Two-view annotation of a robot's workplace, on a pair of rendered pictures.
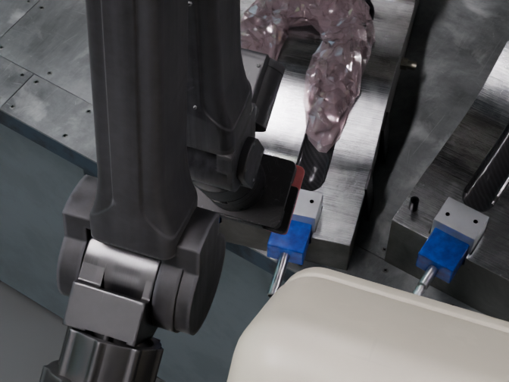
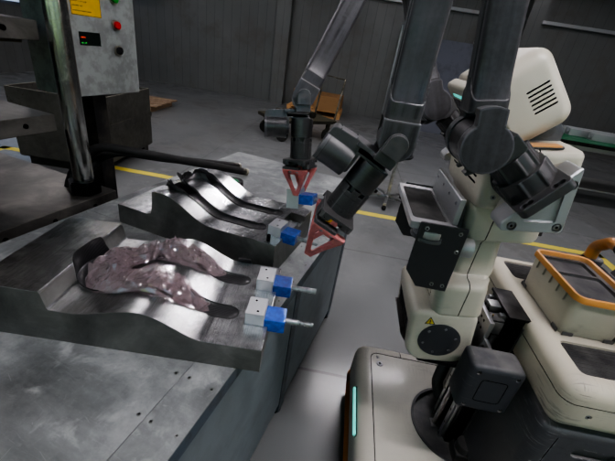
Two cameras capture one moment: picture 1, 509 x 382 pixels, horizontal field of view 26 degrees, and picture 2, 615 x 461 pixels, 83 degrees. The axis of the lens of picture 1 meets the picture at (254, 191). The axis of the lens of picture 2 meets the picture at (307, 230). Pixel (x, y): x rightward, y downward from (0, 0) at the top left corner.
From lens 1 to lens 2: 1.15 m
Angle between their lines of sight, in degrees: 76
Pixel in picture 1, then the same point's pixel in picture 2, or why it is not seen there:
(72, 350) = (532, 153)
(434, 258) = (296, 233)
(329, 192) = (251, 273)
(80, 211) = (503, 107)
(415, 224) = (276, 241)
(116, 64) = not seen: outside the picture
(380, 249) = not seen: hidden behind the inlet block
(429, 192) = (258, 236)
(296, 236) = (284, 279)
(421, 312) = not seen: hidden behind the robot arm
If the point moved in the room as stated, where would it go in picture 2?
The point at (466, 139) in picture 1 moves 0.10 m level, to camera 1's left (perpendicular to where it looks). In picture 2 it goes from (226, 228) to (226, 248)
